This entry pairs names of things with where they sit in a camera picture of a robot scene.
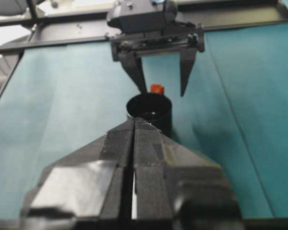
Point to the blue tape piece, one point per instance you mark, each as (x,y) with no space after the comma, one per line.
(157,1)

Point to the blue-green table cloth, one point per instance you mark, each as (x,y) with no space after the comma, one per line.
(62,95)

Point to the thin black pole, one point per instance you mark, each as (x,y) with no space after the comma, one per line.
(31,12)

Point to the gray round object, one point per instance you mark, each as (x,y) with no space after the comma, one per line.
(4,6)

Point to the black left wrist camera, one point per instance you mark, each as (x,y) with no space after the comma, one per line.
(139,16)

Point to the black table frame rail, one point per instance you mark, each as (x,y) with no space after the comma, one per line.
(8,77)
(50,44)

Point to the black frame bar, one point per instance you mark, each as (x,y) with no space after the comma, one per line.
(62,18)

